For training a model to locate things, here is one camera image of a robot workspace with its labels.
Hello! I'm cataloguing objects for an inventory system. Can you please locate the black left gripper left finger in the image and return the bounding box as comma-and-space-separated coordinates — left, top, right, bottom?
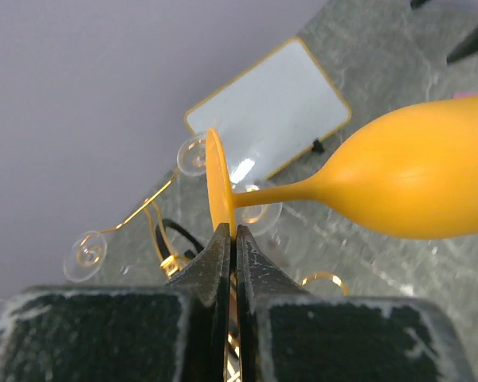
0, 224, 231, 381

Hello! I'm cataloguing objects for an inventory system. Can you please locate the gold framed whiteboard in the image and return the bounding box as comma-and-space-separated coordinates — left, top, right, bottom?
184, 37, 352, 183

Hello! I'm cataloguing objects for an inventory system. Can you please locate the orange plastic goblet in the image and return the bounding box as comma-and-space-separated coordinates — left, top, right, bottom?
206, 95, 478, 240

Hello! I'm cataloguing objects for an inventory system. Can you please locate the large clear wine glass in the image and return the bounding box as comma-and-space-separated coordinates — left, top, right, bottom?
63, 231, 108, 283

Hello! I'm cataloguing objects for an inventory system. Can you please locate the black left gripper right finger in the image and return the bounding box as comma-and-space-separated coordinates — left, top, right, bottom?
236, 226, 474, 381

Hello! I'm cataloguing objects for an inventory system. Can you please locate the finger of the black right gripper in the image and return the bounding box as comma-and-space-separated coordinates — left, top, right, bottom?
446, 26, 478, 64

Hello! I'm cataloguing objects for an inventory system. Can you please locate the gold wire wine glass rack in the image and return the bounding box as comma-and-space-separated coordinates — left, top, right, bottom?
99, 166, 350, 382

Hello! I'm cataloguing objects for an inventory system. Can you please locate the small clear wine glass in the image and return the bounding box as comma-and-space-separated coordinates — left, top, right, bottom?
177, 134, 206, 177

